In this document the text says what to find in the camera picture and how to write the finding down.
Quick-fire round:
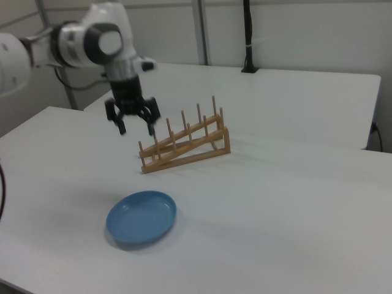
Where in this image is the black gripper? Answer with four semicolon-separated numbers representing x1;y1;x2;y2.
105;75;162;137

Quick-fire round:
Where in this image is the blue round plate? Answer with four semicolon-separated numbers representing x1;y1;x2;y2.
105;190;178;246

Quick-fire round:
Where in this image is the wooden plate rack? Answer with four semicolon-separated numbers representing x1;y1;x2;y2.
138;95;231;175

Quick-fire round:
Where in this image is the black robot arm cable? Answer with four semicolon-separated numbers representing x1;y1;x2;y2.
54;66;111;92

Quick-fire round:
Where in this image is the black camera stand pole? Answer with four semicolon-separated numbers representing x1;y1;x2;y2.
240;0;261;74

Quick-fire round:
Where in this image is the black cable loop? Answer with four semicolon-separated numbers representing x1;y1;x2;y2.
0;157;7;222

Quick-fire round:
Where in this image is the black table edge cable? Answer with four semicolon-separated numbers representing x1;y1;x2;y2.
371;121;384;151

